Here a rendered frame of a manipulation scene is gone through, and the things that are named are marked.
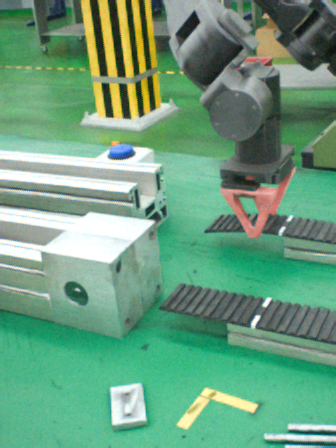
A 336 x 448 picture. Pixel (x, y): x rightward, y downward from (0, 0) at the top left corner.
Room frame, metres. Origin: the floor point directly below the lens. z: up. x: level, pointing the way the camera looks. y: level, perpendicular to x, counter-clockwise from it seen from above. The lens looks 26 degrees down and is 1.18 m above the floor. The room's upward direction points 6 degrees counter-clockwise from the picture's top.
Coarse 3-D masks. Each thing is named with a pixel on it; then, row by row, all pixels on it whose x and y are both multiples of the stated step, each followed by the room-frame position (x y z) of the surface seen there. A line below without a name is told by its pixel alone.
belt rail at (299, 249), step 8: (288, 240) 0.69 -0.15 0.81; (296, 240) 0.68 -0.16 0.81; (304, 240) 0.68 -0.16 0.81; (288, 248) 0.70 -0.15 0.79; (296, 248) 0.69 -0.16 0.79; (304, 248) 0.69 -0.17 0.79; (312, 248) 0.67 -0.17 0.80; (320, 248) 0.67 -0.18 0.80; (328, 248) 0.66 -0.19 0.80; (288, 256) 0.69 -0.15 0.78; (296, 256) 0.68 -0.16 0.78; (304, 256) 0.68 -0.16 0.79; (312, 256) 0.67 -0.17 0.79; (320, 256) 0.67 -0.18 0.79; (328, 256) 0.66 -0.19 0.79
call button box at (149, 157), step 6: (108, 150) 1.01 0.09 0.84; (138, 150) 0.99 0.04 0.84; (144, 150) 0.99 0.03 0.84; (150, 150) 0.99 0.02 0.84; (102, 156) 0.98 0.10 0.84; (108, 156) 0.97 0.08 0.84; (126, 156) 0.96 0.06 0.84; (132, 156) 0.96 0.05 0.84; (138, 156) 0.96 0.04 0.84; (144, 156) 0.97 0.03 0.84; (150, 156) 0.98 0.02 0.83; (144, 162) 0.96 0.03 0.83; (150, 162) 0.98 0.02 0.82
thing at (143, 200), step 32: (0, 160) 0.97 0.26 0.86; (32, 160) 0.93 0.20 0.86; (64, 160) 0.91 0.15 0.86; (96, 160) 0.90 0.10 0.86; (0, 192) 0.87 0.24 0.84; (32, 192) 0.86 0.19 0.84; (64, 192) 0.82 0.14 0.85; (96, 192) 0.79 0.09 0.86; (128, 192) 0.76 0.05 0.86; (160, 192) 0.84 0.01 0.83
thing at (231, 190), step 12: (228, 180) 0.71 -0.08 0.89; (240, 180) 0.71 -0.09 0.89; (252, 180) 0.70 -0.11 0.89; (228, 192) 0.70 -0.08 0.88; (240, 192) 0.69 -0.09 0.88; (252, 192) 0.68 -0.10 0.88; (264, 192) 0.68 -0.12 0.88; (276, 192) 0.68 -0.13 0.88; (240, 204) 0.71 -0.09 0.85; (264, 204) 0.68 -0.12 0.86; (240, 216) 0.71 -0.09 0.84; (264, 216) 0.69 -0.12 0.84; (252, 228) 0.70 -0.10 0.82
